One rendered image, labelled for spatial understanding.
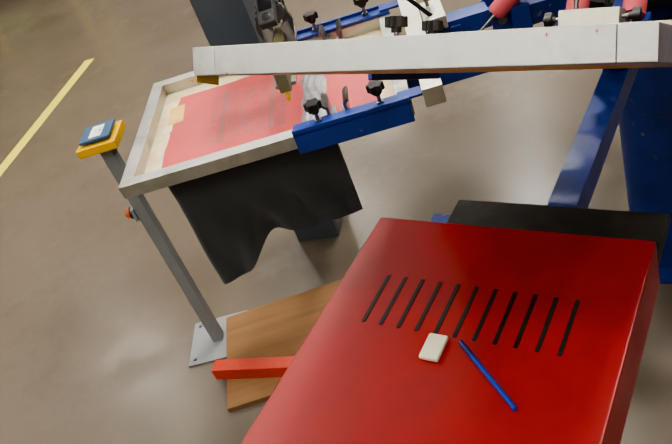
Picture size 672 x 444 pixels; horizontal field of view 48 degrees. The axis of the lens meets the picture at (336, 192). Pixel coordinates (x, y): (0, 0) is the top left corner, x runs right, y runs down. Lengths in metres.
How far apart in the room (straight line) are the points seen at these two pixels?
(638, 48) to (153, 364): 2.52
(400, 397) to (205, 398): 1.79
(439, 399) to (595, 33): 0.52
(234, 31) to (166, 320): 1.21
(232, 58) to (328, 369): 0.47
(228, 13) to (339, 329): 1.68
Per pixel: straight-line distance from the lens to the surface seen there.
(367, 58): 0.89
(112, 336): 3.29
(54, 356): 3.39
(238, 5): 2.66
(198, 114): 2.30
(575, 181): 1.61
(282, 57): 0.96
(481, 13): 2.10
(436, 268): 1.22
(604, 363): 1.06
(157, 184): 2.03
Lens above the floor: 1.93
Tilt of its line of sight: 34 degrees down
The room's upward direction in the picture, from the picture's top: 22 degrees counter-clockwise
